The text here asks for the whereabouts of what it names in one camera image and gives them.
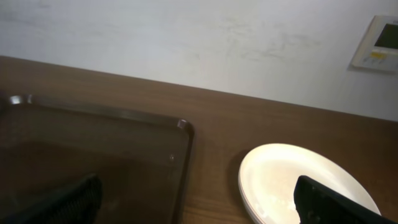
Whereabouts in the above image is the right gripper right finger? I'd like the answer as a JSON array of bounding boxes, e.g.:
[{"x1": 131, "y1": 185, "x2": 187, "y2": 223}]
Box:
[{"x1": 294, "y1": 175, "x2": 395, "y2": 224}]

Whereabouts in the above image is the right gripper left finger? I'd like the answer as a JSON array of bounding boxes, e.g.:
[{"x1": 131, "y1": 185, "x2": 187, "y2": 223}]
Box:
[{"x1": 1, "y1": 174, "x2": 103, "y2": 224}]

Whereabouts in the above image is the white plate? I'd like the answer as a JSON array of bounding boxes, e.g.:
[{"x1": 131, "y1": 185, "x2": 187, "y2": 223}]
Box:
[{"x1": 238, "y1": 143, "x2": 380, "y2": 224}]

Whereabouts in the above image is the brown serving tray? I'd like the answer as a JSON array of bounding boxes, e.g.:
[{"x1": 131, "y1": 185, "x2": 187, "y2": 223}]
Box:
[{"x1": 1, "y1": 93, "x2": 195, "y2": 223}]

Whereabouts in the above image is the white wall control panel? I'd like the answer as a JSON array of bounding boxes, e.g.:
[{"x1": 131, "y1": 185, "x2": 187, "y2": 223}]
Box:
[{"x1": 351, "y1": 16, "x2": 397, "y2": 73}]

